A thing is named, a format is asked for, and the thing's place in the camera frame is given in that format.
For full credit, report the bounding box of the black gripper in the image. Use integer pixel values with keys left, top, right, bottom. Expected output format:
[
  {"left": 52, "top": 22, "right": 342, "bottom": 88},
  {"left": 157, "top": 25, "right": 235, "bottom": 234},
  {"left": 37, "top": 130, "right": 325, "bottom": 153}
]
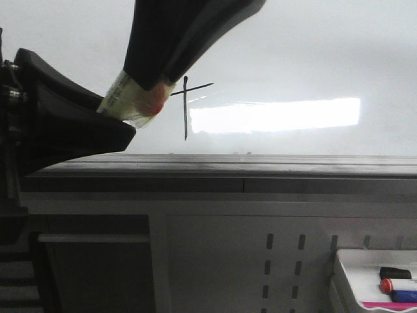
[{"left": 0, "top": 27, "right": 137, "bottom": 245}]

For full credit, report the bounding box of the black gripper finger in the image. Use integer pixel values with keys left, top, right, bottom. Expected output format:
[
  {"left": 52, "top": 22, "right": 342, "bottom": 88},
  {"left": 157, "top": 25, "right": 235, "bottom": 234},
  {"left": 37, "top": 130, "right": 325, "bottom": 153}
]
[{"left": 123, "top": 0, "right": 265, "bottom": 91}]

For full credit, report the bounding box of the white black whiteboard marker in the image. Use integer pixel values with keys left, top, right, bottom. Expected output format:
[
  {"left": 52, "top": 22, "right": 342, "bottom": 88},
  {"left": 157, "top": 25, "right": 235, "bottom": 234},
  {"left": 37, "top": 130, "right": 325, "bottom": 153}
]
[{"left": 97, "top": 70, "right": 176, "bottom": 128}]

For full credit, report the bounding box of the white whiteboard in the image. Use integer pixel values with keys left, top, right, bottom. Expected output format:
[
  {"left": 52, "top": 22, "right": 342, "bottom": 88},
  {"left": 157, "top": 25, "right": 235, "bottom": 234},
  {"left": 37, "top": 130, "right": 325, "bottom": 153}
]
[{"left": 1, "top": 1, "right": 416, "bottom": 157}]

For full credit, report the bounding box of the dark cabinet with shelf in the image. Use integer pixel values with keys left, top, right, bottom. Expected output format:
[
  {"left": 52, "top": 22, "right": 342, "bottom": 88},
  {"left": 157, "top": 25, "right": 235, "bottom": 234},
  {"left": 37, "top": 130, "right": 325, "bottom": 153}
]
[{"left": 0, "top": 214, "right": 156, "bottom": 313}]

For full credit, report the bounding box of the white slotted pegboard panel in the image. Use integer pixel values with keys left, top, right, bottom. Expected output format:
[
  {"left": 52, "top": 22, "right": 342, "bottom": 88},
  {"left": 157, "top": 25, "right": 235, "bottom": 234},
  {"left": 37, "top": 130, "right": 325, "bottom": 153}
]
[{"left": 150, "top": 195, "right": 417, "bottom": 313}]

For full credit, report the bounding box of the white plastic storage tray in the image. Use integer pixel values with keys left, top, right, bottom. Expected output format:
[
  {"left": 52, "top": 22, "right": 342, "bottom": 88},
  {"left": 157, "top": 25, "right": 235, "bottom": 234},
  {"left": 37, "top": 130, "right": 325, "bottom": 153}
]
[{"left": 328, "top": 249, "right": 416, "bottom": 312}]

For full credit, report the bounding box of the black marker cap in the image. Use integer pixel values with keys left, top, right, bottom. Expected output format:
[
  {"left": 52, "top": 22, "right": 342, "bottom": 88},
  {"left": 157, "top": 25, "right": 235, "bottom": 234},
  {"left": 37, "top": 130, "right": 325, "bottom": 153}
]
[{"left": 379, "top": 267, "right": 412, "bottom": 280}]

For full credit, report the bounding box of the red capped marker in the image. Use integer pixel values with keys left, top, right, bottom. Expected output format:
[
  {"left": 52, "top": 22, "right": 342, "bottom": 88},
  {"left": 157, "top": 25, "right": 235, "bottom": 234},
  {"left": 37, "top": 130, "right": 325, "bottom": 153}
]
[{"left": 380, "top": 278, "right": 416, "bottom": 294}]

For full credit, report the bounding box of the blue capped marker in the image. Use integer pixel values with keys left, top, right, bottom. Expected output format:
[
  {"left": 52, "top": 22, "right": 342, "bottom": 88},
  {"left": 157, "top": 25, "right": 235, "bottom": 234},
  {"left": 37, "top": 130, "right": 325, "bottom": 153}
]
[{"left": 390, "top": 290, "right": 417, "bottom": 303}]

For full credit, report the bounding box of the pink white eraser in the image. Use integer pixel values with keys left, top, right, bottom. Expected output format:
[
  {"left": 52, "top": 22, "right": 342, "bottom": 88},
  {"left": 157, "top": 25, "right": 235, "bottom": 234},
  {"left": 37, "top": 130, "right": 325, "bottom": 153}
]
[{"left": 362, "top": 302, "right": 416, "bottom": 311}]

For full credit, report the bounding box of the grey whiteboard bottom frame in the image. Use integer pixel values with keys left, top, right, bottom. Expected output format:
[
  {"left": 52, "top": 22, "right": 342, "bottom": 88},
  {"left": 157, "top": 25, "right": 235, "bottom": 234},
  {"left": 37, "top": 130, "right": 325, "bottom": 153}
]
[{"left": 22, "top": 153, "right": 416, "bottom": 195}]

